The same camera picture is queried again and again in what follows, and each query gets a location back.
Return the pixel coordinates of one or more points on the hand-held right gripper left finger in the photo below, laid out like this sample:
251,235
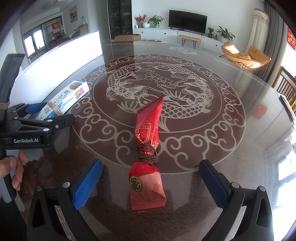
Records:
89,183

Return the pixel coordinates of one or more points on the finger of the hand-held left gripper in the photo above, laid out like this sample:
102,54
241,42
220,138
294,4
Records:
32,107
62,121

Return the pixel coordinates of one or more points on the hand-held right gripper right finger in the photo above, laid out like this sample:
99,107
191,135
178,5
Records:
212,185

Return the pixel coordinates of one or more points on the blue and white medicine box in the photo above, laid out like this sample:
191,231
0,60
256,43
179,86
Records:
69,95

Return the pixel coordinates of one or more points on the red candy packet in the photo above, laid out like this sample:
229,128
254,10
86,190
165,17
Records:
148,129

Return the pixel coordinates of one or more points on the dark patterned glass desktop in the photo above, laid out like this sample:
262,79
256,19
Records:
196,139

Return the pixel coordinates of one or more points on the person's left hand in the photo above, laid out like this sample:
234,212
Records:
7,166

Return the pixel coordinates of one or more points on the white board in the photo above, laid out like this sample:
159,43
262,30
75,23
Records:
69,51

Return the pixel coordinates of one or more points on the red door poster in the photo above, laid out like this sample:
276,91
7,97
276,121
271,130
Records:
56,29

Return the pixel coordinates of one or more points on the cardboard box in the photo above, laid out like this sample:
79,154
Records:
127,37

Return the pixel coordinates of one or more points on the dark remote control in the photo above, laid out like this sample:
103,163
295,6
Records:
286,106

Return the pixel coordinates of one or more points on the dark glass display cabinet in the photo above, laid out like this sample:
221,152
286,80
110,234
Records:
119,18

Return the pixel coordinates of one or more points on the wooden dining chair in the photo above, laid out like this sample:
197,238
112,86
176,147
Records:
285,83

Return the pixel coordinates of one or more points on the white round vase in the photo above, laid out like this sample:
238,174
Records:
146,25

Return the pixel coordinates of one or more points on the red flower arrangement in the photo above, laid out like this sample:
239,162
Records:
140,19

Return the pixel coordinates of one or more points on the white television cabinet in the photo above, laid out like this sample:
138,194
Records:
161,34

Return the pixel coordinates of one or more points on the orange lounge chair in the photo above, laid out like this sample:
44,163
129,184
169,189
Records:
254,58

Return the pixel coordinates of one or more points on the green potted plant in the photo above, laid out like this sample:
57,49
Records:
156,20

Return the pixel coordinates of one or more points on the wooden bench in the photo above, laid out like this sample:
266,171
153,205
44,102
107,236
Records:
189,37

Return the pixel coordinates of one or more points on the large leafy potted plant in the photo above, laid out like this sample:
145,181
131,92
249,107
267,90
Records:
225,33

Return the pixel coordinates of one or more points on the small potted plant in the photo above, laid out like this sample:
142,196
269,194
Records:
210,32

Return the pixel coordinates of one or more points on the grey curtain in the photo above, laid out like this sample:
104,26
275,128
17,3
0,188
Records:
272,41

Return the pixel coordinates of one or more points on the black television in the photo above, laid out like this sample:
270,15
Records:
187,20

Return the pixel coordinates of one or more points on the white covered air conditioner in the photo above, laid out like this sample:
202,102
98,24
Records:
257,30

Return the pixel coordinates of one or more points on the framed wall picture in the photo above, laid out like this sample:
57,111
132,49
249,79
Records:
73,14

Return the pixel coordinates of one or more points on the red wall hanging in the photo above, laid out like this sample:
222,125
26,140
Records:
291,39

